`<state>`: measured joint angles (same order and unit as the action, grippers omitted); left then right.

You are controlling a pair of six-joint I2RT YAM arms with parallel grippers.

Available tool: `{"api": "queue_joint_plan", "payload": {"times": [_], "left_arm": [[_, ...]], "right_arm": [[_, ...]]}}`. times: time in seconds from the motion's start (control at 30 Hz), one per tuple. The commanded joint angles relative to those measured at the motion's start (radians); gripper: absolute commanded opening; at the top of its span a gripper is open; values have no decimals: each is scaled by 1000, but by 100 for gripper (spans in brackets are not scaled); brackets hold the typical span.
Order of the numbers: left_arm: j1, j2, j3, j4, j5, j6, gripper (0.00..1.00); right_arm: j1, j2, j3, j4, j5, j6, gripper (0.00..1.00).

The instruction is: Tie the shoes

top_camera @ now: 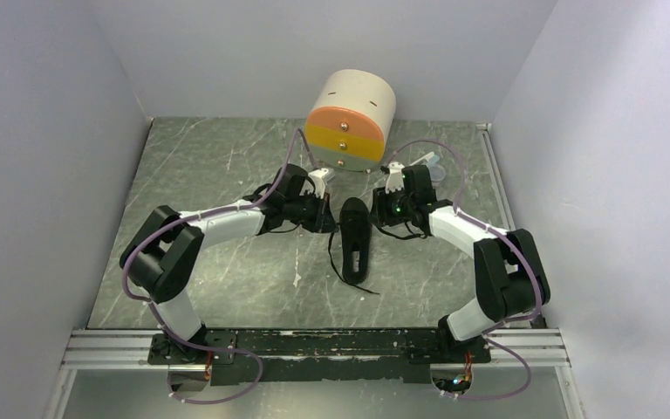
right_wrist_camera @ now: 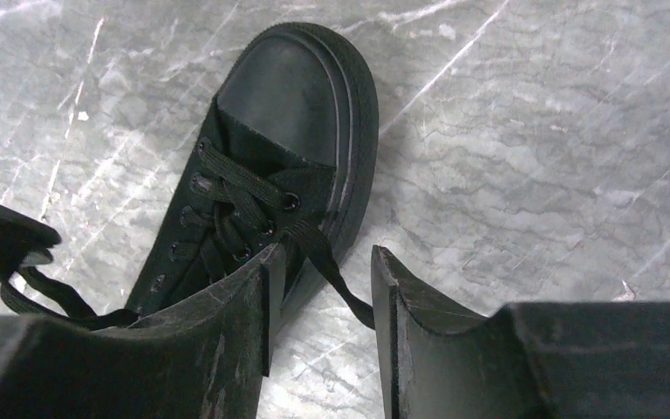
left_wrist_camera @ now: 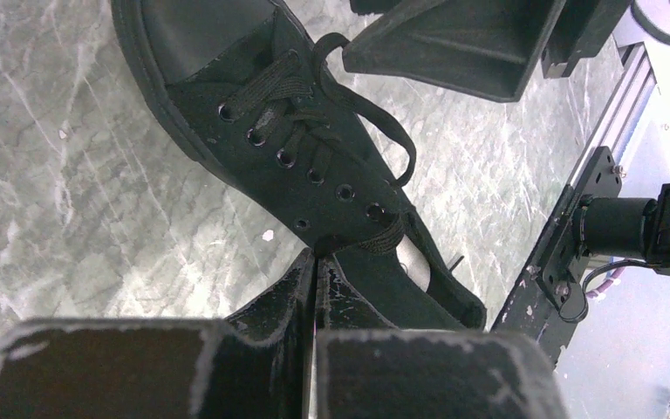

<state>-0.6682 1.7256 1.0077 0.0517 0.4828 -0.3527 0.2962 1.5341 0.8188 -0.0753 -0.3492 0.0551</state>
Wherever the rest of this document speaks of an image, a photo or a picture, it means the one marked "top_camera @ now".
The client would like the round cream drawer cabinet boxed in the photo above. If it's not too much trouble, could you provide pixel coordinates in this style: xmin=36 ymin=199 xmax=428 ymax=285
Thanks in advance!
xmin=304 ymin=69 xmax=396 ymax=172

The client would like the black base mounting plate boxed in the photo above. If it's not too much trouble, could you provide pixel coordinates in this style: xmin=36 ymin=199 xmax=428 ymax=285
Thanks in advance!
xmin=147 ymin=327 xmax=491 ymax=386

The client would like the black shoe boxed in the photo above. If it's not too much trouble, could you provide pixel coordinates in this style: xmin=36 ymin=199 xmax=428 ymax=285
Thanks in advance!
xmin=339 ymin=197 xmax=372 ymax=286

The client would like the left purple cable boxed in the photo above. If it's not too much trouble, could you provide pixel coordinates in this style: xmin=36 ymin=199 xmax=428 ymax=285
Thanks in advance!
xmin=122 ymin=127 xmax=318 ymax=406

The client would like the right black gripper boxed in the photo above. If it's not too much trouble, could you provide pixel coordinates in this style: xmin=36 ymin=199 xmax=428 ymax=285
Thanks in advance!
xmin=366 ymin=183 xmax=414 ymax=228

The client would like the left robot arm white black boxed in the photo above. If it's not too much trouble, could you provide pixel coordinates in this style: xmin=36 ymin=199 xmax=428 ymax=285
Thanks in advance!
xmin=120 ymin=163 xmax=337 ymax=363

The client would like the aluminium frame rail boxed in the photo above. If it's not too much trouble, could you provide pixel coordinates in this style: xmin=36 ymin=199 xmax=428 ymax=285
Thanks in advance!
xmin=61 ymin=329 xmax=571 ymax=371

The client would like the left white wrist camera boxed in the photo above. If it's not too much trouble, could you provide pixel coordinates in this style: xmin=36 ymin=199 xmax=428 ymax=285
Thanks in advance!
xmin=308 ymin=168 xmax=335 ymax=199

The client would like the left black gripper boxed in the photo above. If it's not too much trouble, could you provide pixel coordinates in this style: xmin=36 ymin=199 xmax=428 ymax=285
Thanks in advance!
xmin=284 ymin=189 xmax=338 ymax=233

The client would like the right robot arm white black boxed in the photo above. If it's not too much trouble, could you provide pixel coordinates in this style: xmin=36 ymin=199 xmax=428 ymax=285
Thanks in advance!
xmin=370 ymin=162 xmax=550 ymax=361

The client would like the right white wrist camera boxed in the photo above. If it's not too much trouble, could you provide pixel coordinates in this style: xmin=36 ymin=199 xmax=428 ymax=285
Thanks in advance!
xmin=383 ymin=161 xmax=405 ymax=194

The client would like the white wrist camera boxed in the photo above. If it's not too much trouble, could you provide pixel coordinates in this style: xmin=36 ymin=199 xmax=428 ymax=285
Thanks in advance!
xmin=383 ymin=161 xmax=405 ymax=194
xmin=308 ymin=168 xmax=335 ymax=199

